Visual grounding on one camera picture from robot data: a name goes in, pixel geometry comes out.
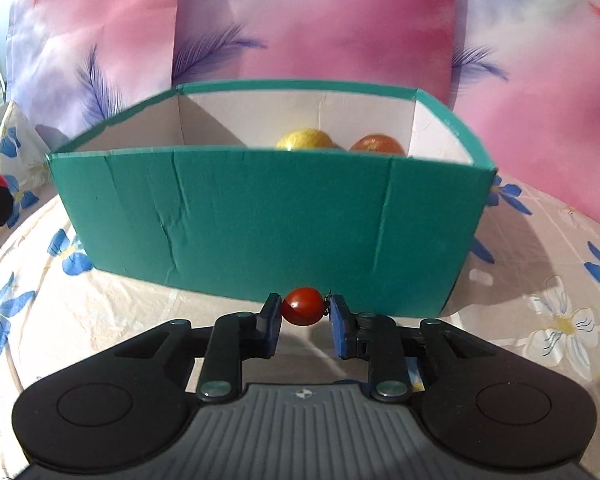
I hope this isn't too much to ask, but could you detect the small red cherry tomato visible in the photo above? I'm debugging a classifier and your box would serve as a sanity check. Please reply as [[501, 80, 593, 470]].
[[280, 287, 326, 326]]

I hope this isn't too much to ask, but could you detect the large red-orange mango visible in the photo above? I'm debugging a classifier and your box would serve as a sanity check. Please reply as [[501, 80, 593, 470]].
[[349, 133, 406, 156]]

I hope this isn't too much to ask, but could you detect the yellow-green mango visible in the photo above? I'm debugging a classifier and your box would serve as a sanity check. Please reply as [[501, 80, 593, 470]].
[[275, 128, 336, 151]]

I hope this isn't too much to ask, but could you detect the blue floral bed sheet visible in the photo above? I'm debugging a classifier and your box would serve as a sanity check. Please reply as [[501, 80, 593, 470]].
[[0, 176, 600, 479]]

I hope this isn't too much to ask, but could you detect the left pink feather bag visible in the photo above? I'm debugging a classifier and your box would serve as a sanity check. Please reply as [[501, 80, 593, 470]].
[[6, 0, 178, 148]]

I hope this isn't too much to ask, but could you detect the pink feather bag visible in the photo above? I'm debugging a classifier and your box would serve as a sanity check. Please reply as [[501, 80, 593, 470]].
[[453, 0, 600, 222], [6, 0, 178, 148], [172, 0, 455, 101]]

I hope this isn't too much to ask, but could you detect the teal cardboard box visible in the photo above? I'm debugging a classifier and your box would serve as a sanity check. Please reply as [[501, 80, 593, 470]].
[[48, 80, 496, 318]]

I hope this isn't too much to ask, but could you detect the right pink feather bag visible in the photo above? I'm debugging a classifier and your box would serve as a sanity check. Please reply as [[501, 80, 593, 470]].
[[453, 0, 600, 222]]

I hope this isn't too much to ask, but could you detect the middle pink feather bag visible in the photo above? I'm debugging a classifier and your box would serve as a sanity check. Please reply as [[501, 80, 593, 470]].
[[172, 0, 455, 101]]

